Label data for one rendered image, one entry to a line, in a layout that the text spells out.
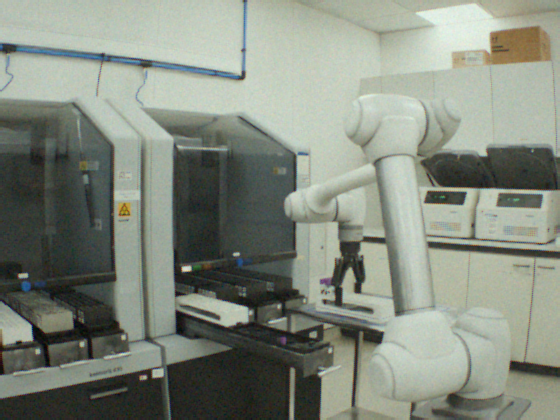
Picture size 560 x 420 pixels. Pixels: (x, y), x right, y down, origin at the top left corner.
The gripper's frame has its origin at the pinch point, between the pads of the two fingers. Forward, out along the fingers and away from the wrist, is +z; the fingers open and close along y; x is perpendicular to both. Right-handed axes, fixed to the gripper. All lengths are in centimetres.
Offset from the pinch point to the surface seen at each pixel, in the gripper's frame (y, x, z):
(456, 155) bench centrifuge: 204, 62, -63
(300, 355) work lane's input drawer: -43.0, -18.4, 7.5
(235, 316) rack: -38.7, 15.6, 3.3
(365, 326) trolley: -10.5, -16.2, 5.8
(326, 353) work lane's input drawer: -33.0, -19.3, 9.0
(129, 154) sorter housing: -65, 39, -49
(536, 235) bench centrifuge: 193, -8, -9
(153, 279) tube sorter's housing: -56, 40, -7
